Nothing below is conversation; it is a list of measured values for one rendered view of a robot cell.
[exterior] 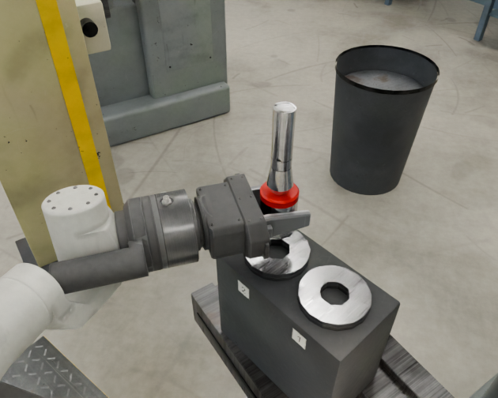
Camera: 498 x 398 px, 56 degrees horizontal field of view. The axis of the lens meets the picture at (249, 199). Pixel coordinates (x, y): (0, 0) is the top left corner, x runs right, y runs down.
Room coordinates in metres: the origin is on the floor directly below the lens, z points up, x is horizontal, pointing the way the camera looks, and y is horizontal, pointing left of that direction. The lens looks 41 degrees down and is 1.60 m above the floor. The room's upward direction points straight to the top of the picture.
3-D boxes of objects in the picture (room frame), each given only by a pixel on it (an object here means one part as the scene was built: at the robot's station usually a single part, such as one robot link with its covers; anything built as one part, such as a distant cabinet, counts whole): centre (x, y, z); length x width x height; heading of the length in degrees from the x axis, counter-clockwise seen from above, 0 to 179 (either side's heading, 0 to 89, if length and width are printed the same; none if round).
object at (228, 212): (0.40, 0.05, 1.21); 0.13 x 0.12 x 0.10; 16
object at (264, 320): (0.39, -0.07, 1.04); 0.22 x 0.12 x 0.20; 43
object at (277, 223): (0.40, -0.04, 1.21); 0.06 x 0.02 x 0.03; 106
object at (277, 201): (0.43, -0.04, 1.24); 0.05 x 0.05 x 0.01
